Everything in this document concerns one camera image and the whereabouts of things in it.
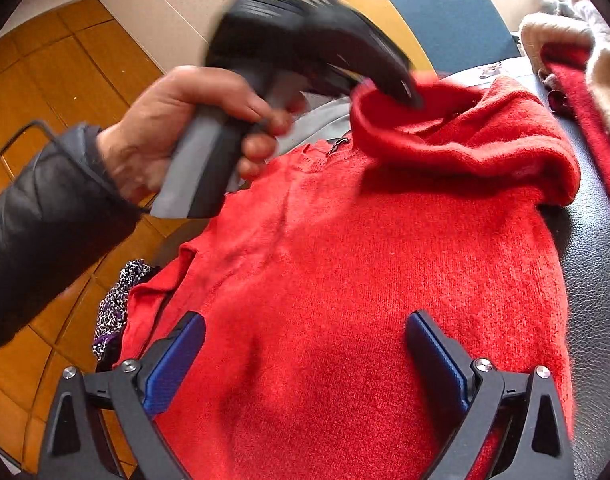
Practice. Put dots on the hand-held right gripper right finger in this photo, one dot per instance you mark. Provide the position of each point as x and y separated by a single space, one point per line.
437 352

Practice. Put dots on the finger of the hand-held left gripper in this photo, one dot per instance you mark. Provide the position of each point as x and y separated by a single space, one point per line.
400 87

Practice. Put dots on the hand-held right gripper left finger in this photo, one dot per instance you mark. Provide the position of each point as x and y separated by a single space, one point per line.
177 360

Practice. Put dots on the red knit sweater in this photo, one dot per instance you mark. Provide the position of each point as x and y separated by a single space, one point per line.
310 260

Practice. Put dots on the person's left forearm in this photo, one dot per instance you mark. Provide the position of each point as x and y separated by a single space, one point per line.
40 230

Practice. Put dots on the red and cream clothes pile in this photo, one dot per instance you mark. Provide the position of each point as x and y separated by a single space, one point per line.
607 77

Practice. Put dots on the person's left hand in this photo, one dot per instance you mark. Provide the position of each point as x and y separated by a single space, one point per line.
155 130

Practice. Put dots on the grey cloth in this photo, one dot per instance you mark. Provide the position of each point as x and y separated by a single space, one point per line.
330 114

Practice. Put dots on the leopard print cloth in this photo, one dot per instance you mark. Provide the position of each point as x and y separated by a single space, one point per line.
117 300

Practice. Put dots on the blue and yellow cushion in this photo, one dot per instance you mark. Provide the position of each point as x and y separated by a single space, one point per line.
450 15

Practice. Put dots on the white printed cloth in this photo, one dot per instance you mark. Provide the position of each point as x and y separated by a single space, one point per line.
490 69

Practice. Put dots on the black leather mat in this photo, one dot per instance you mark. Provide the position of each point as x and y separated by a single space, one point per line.
595 280

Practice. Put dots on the grey plush toy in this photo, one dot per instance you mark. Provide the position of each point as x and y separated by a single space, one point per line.
555 2

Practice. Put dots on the dark red garment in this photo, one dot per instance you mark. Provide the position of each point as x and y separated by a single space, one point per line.
585 105

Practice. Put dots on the light grey knit garment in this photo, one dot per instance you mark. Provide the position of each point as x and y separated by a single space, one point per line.
602 17

